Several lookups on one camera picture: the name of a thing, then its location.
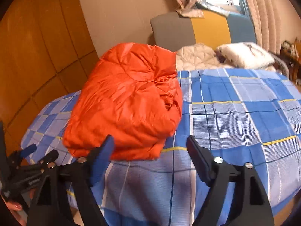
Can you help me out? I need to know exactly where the wooden wardrobe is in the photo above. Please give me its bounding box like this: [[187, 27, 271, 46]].
[[1, 0, 98, 153]]

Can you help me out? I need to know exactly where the orange quilted down jacket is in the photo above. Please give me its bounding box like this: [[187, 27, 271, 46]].
[[63, 42, 183, 161]]

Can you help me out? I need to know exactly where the pink patterned right curtain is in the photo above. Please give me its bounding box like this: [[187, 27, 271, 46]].
[[246, 0, 281, 54]]

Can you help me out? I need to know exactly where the person's left hand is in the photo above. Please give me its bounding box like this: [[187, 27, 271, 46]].
[[1, 188, 36, 225]]

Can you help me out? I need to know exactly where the pink patterned left curtain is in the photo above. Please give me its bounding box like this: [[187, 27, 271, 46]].
[[176, 0, 239, 18]]

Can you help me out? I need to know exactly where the blue plaid bed sheet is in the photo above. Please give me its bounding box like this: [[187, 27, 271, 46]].
[[21, 68, 300, 225]]

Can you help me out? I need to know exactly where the white printed pillow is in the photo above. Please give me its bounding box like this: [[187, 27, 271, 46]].
[[216, 42, 274, 69]]

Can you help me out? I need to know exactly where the grey yellow blue headboard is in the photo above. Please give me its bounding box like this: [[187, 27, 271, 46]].
[[150, 10, 257, 52]]

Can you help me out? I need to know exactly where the pink patterned curtain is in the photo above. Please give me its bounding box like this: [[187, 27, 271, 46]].
[[246, 0, 281, 54], [176, 0, 239, 18]]

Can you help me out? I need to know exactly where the cream quilted garment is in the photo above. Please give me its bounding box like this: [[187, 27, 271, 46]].
[[176, 43, 234, 71]]

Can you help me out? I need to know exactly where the cluttered wooden desk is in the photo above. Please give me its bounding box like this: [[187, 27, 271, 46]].
[[280, 38, 300, 85]]

